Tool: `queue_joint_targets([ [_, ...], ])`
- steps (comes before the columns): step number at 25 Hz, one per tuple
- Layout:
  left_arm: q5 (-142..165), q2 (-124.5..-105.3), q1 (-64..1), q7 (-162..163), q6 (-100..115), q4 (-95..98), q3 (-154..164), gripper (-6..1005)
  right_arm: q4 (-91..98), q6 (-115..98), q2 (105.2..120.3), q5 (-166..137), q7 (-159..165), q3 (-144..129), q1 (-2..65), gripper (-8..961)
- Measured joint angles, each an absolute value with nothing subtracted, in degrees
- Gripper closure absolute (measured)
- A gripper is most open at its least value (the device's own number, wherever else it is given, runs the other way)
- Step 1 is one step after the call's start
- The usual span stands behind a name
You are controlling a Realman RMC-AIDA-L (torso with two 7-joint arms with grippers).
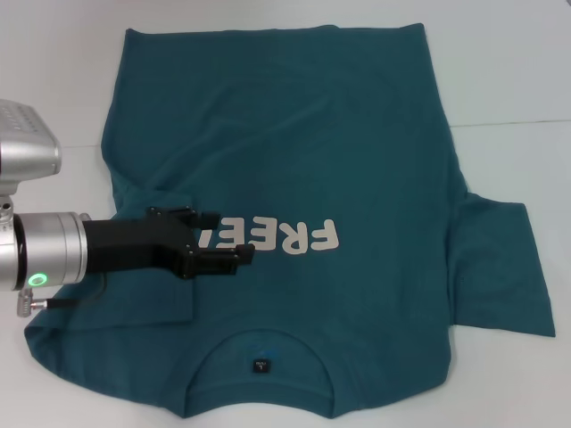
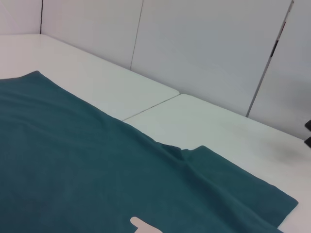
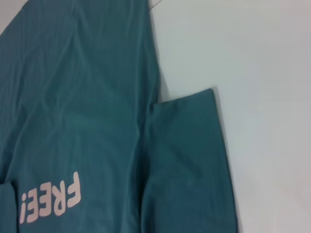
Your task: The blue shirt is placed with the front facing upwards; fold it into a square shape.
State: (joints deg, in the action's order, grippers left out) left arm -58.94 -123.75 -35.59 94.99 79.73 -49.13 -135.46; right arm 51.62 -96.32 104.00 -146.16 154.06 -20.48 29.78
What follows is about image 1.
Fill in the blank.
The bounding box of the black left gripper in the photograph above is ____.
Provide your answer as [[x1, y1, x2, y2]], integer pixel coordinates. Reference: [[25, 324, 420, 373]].
[[82, 205, 257, 282]]

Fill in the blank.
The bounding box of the blue shirt with FREE print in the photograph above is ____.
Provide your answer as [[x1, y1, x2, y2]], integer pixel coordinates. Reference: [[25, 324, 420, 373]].
[[22, 24, 558, 407]]

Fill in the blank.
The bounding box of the left arm connector with cable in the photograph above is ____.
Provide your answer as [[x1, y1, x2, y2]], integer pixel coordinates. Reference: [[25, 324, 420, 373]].
[[16, 287, 109, 319]]

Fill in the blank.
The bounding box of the silver camera mount bracket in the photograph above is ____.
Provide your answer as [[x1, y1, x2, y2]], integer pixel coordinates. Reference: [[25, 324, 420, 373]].
[[0, 193, 21, 225]]

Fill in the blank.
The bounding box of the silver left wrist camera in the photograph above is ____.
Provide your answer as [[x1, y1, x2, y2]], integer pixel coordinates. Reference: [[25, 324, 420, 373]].
[[0, 98, 64, 198]]

